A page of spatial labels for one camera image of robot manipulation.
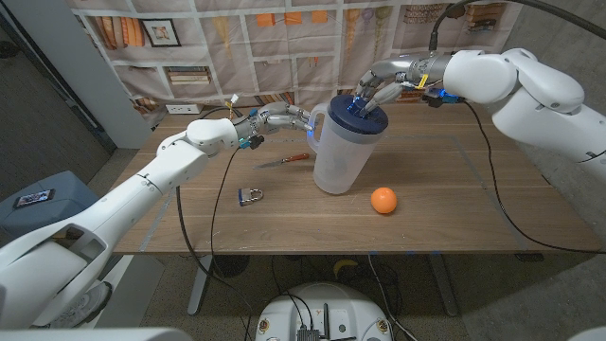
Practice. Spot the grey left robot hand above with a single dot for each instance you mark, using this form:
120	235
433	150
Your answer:
274	118

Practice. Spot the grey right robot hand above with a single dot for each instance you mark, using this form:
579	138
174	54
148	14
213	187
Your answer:
402	73

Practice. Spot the dark blue pitcher lid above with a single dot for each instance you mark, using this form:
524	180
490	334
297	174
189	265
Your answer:
374	124

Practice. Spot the translucent plastic pitcher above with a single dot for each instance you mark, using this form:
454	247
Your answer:
338	161

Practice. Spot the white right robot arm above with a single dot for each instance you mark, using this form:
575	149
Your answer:
544	109

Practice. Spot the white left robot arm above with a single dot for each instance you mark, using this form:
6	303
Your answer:
142	189

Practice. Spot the silver padlock with blue base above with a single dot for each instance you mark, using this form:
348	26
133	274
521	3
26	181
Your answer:
246	196

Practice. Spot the printed bookshelf backdrop cloth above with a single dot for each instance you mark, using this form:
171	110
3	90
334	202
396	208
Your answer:
284	47

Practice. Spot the white power outlet strip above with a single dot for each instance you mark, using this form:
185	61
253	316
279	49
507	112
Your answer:
184	109

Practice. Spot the orange fruit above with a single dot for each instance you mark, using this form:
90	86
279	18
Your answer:
384	200

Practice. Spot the black round floor object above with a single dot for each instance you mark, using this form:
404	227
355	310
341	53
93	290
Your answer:
232	265

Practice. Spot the yellow curved floor object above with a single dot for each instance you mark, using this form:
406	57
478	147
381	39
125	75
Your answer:
343	265

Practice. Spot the grey metal table leg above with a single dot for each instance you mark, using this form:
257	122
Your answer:
445	289
199	289

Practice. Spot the white robot torso base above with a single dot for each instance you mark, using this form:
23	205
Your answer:
322	303

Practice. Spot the blue-grey storage bin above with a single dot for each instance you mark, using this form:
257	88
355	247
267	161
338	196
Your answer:
61	213

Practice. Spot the black smartphone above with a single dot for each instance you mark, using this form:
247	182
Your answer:
34	198

